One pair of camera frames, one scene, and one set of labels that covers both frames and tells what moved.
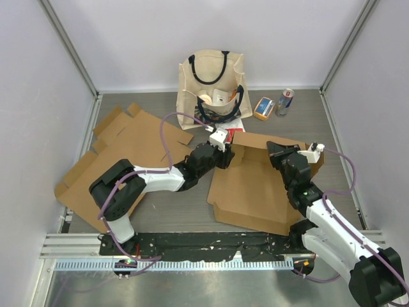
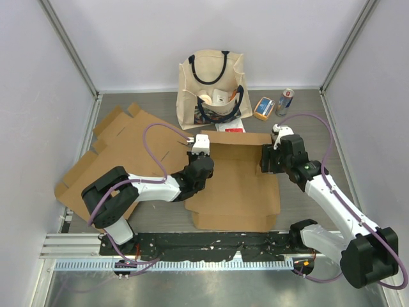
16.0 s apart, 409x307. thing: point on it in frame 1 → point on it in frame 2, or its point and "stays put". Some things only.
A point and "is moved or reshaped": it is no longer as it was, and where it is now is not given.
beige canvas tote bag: x=212 y=89 stays put
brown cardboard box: x=252 y=190 is moved or reshaped
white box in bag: x=219 y=98 stays put
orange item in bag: x=233 y=95 stays put
